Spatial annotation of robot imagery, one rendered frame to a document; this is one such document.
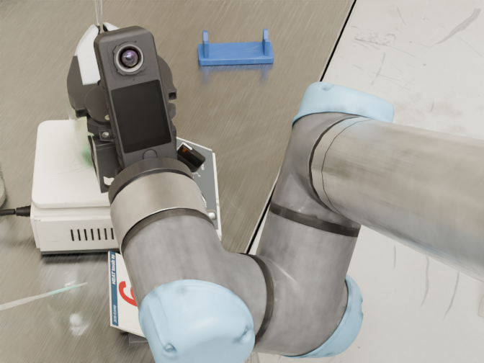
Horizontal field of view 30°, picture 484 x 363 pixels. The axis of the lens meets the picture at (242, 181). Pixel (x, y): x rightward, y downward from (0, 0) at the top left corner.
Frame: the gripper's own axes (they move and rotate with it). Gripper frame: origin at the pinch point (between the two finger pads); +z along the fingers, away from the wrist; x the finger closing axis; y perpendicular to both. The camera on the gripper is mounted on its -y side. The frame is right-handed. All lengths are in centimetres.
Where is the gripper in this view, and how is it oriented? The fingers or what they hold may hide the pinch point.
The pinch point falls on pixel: (101, 28)
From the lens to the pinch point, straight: 86.4
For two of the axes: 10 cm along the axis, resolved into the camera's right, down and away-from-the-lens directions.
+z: -3.0, -7.2, 6.3
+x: 9.5, -2.1, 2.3
